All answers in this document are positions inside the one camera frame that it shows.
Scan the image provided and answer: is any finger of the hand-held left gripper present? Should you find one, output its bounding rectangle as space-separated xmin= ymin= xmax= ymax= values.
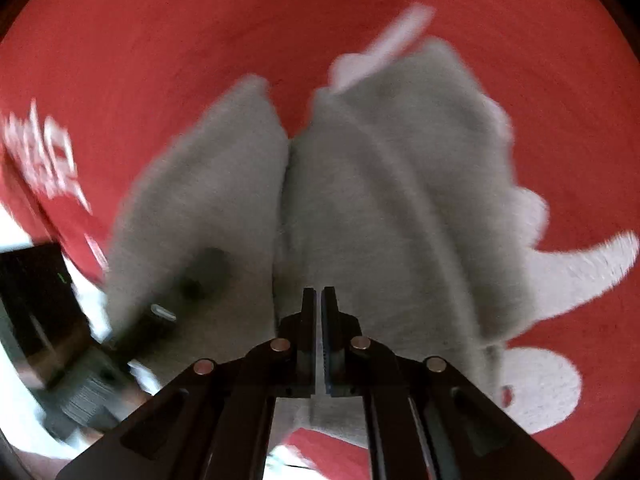
xmin=107 ymin=246 xmax=232 ymax=357

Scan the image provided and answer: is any red printed blanket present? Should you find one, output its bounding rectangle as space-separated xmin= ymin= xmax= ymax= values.
xmin=0 ymin=0 xmax=640 ymax=480

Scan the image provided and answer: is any grey knit sweater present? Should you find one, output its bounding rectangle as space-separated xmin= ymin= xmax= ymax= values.
xmin=105 ymin=40 xmax=551 ymax=451

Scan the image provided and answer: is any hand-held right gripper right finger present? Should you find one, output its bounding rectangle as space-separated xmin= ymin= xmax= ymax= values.
xmin=322 ymin=285 xmax=576 ymax=480

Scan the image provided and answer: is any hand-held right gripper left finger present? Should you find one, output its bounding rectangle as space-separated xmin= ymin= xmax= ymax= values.
xmin=55 ymin=287 xmax=317 ymax=480

